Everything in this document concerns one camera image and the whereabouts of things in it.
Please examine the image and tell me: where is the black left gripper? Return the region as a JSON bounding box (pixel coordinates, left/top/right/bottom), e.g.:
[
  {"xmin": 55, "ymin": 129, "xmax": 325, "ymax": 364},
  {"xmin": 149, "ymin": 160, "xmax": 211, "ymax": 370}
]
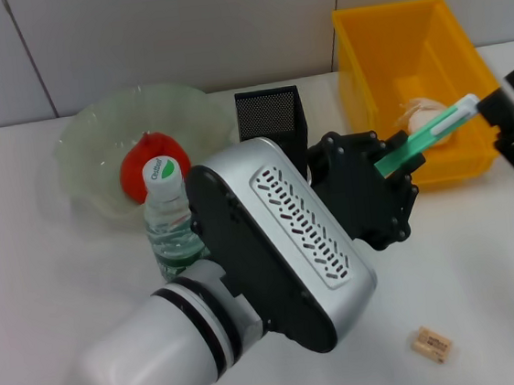
[{"xmin": 304, "ymin": 122, "xmax": 434, "ymax": 259}]

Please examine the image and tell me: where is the mint green pen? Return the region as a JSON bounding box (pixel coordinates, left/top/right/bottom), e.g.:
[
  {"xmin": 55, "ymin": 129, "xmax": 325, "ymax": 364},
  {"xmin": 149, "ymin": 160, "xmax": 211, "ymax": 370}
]
[{"xmin": 367, "ymin": 92, "xmax": 487, "ymax": 179}]

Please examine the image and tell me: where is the white paper ball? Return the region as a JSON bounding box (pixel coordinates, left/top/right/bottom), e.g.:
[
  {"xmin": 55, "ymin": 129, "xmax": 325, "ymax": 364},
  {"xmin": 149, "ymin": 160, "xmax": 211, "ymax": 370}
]
[{"xmin": 391, "ymin": 92, "xmax": 463, "ymax": 154}]

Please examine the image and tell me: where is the beige eraser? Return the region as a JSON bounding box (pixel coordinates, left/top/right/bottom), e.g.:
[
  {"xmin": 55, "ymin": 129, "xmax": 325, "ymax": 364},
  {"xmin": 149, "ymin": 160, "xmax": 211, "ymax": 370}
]
[{"xmin": 408, "ymin": 323, "xmax": 455, "ymax": 357}]

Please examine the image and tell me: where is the clear water bottle green label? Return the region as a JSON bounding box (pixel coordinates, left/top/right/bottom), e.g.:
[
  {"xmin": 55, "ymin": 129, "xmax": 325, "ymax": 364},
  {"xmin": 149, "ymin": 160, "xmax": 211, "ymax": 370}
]
[{"xmin": 136, "ymin": 151, "xmax": 214, "ymax": 283}]

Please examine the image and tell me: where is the red-orange orange fruit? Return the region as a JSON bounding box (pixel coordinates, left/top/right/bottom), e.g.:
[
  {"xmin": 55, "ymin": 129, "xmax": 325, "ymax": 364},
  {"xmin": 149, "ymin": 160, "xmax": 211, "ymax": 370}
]
[{"xmin": 116, "ymin": 128, "xmax": 196, "ymax": 208}]

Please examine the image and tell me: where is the black mesh pen holder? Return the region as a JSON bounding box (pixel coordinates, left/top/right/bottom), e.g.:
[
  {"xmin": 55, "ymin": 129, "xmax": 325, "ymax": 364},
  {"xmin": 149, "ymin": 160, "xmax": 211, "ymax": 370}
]
[{"xmin": 232, "ymin": 83, "xmax": 315, "ymax": 176}]

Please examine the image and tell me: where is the pale green wavy glass plate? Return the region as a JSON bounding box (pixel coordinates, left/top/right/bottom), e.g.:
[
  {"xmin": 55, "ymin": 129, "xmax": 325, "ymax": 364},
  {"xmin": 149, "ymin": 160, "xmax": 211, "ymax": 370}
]
[{"xmin": 47, "ymin": 75, "xmax": 245, "ymax": 237}]

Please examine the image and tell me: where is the yellow plastic bin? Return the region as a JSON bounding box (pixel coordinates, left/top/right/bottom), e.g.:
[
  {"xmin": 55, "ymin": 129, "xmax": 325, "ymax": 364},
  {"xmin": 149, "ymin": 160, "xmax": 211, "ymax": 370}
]
[{"xmin": 328, "ymin": 0, "xmax": 514, "ymax": 200}]

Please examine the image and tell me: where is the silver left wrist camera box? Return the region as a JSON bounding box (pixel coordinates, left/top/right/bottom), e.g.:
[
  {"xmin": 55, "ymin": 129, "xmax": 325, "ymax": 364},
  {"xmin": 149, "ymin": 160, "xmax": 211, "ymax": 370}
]
[{"xmin": 180, "ymin": 125, "xmax": 385, "ymax": 368}]

